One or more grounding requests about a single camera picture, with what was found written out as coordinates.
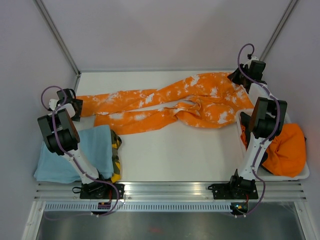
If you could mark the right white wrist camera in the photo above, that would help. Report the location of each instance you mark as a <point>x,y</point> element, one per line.
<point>253,58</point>

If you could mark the plain orange garment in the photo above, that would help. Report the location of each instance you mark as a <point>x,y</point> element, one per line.
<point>287,150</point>

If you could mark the white plastic laundry basket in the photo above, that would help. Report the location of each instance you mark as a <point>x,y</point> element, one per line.
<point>284,159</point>

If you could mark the left aluminium frame post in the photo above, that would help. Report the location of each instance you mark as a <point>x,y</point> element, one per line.
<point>56,35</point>

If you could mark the right aluminium frame post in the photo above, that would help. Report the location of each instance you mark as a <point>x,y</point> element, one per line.
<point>284,19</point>

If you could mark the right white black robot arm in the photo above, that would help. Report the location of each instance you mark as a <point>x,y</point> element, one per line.
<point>264,124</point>

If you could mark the camouflage yellow folded trousers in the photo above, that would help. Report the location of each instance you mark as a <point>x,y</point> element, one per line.
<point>116,143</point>

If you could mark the black garment in basket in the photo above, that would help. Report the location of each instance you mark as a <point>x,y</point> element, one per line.
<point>265,157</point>

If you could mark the light blue folded trousers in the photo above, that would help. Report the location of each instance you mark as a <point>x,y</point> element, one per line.
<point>95,143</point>

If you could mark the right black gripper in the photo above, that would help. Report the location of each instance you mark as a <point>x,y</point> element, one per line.
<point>234,77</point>

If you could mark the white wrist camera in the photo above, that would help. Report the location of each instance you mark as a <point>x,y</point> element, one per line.
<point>54,105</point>
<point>253,58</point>

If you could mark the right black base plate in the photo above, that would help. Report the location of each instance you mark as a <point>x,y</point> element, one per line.
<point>223,191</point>

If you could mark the aluminium mounting rail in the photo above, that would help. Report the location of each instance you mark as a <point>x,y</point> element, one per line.
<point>276,191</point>

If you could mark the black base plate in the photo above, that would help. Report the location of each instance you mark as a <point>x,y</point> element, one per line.
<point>95,191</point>
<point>223,191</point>

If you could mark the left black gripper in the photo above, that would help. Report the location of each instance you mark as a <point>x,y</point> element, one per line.
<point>76,118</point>

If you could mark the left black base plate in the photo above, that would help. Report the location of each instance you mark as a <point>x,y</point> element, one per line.
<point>95,191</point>

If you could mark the white slotted cable duct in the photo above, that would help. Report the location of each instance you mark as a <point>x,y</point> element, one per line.
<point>139,206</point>

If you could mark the orange white tie-dye trousers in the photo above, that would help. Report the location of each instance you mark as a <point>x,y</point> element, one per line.
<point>138,102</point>

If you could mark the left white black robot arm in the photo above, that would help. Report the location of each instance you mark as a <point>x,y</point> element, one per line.
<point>61,137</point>

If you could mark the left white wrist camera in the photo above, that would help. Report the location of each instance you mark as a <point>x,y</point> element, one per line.
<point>54,105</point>

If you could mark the aluminium frame post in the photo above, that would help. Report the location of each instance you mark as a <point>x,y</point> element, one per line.
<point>56,35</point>
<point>284,19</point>

